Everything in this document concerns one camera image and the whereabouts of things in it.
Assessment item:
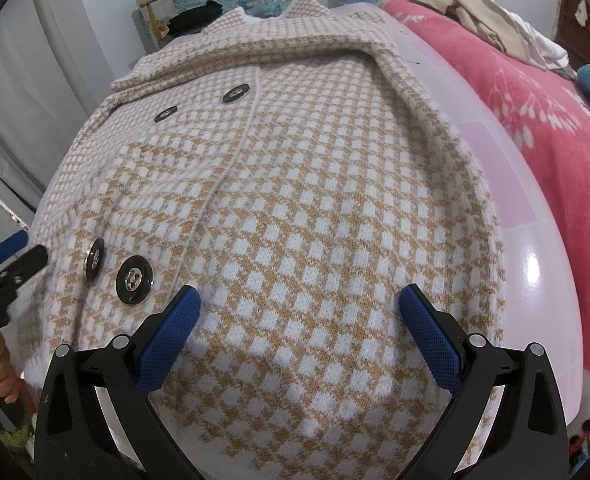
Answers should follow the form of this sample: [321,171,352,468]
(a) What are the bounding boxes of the beige white houndstooth coat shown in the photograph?
[12,0,504,479]

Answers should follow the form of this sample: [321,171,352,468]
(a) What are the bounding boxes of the beige clothes pile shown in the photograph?
[410,0,570,70]

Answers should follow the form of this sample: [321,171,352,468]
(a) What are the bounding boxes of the person's left hand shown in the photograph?
[0,333,19,404]

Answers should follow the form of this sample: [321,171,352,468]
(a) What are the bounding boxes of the lilac bed sheet mattress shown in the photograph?
[21,1,584,480]

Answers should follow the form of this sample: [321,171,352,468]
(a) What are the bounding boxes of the pink floral blanket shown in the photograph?
[383,0,590,479]

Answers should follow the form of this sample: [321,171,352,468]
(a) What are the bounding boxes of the wooden chair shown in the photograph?
[135,0,209,50]

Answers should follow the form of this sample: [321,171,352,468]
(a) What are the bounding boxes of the black bag on chair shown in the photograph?
[168,0,223,38]

